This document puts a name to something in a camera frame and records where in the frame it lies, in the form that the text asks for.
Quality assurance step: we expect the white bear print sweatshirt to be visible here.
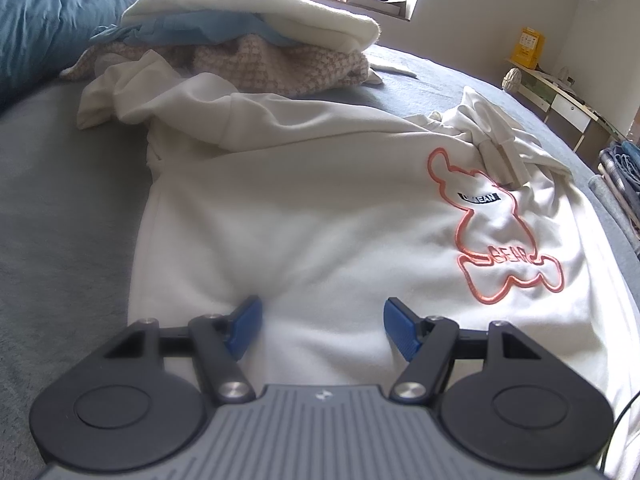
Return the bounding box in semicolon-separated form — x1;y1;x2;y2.
77;51;639;479

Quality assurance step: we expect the grey bed sheet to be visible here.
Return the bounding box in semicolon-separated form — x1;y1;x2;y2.
1;47;639;479

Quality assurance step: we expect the stack of folded jeans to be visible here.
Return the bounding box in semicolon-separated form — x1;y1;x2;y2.
588;141;640;257

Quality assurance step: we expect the white and green desk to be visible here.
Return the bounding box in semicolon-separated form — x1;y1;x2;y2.
508;60;626;162

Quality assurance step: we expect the white yarn ball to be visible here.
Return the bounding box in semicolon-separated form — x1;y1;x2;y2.
501;67;522;94

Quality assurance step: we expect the light blue garment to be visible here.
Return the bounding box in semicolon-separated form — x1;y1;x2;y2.
89;10;299;47

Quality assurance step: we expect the yellow box on desk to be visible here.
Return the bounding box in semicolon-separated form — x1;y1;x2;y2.
510;27;546;70

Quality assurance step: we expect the cream fleece garment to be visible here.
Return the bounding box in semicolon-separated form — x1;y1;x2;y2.
120;0;380;53

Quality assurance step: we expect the blue duvet roll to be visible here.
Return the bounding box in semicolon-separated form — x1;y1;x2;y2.
1;0;136;107

